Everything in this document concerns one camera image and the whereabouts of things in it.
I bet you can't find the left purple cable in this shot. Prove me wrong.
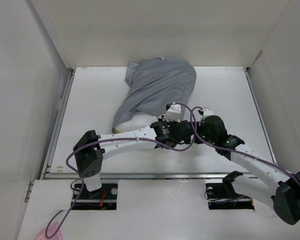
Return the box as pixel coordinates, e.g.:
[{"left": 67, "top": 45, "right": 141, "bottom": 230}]
[{"left": 45, "top": 102, "right": 198, "bottom": 238}]

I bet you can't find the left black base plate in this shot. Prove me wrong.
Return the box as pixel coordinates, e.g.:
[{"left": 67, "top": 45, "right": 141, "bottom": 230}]
[{"left": 72, "top": 183, "right": 118, "bottom": 211}]

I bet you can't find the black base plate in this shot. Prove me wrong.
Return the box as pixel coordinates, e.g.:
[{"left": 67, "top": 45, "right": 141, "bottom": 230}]
[
  {"left": 204, "top": 182, "right": 255, "bottom": 210},
  {"left": 72, "top": 183, "right": 118, "bottom": 211}
]

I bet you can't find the aluminium front rail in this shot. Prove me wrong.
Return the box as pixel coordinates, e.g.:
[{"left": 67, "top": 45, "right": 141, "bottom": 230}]
[{"left": 41, "top": 172, "right": 282, "bottom": 180}]

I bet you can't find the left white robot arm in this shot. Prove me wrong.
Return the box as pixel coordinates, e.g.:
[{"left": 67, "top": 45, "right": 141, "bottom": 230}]
[{"left": 73, "top": 120, "right": 194, "bottom": 199}]

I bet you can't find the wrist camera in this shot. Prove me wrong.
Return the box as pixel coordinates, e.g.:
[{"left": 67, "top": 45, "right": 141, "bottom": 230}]
[
  {"left": 162, "top": 103, "right": 182, "bottom": 122},
  {"left": 198, "top": 107, "right": 214, "bottom": 119}
]

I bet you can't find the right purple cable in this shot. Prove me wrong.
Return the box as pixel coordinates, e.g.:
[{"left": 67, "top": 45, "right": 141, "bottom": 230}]
[{"left": 189, "top": 106, "right": 300, "bottom": 201}]

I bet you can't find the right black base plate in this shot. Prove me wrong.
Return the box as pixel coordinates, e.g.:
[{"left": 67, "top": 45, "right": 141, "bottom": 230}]
[{"left": 204, "top": 182, "right": 255, "bottom": 210}]

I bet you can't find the white foam front board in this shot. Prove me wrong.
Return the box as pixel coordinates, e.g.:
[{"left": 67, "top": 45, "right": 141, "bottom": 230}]
[{"left": 18, "top": 179, "right": 300, "bottom": 240}]

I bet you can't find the purple cable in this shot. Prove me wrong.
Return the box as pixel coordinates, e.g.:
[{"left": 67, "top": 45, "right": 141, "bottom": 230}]
[
  {"left": 45, "top": 102, "right": 198, "bottom": 238},
  {"left": 189, "top": 106, "right": 300, "bottom": 201}
]

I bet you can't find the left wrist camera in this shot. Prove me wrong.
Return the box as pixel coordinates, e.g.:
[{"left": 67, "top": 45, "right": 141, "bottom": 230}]
[{"left": 162, "top": 103, "right": 182, "bottom": 122}]

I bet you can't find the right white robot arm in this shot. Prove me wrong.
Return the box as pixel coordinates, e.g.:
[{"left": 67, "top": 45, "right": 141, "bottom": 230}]
[{"left": 195, "top": 108, "right": 300, "bottom": 225}]

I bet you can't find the white pillow yellow edge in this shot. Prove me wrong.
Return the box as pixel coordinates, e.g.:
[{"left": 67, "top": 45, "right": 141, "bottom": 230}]
[{"left": 112, "top": 111, "right": 158, "bottom": 134}]

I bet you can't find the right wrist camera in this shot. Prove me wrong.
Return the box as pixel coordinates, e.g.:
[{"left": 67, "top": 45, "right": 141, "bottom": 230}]
[{"left": 198, "top": 107, "right": 214, "bottom": 119}]

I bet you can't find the grey pillowcase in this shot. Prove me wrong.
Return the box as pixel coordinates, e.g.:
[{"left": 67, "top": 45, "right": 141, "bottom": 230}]
[{"left": 112, "top": 58, "right": 197, "bottom": 128}]

